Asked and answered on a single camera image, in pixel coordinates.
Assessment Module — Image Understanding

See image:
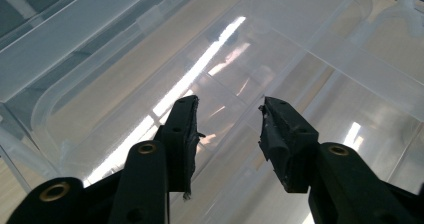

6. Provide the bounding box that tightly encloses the translucent plastic storage box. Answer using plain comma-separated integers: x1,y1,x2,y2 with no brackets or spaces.
0,0,424,224

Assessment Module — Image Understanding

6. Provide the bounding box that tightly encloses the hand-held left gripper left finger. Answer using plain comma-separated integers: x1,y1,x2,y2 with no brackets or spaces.
154,95,206,201

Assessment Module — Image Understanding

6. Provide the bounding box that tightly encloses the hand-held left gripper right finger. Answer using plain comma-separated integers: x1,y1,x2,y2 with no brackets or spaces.
258,96,321,194

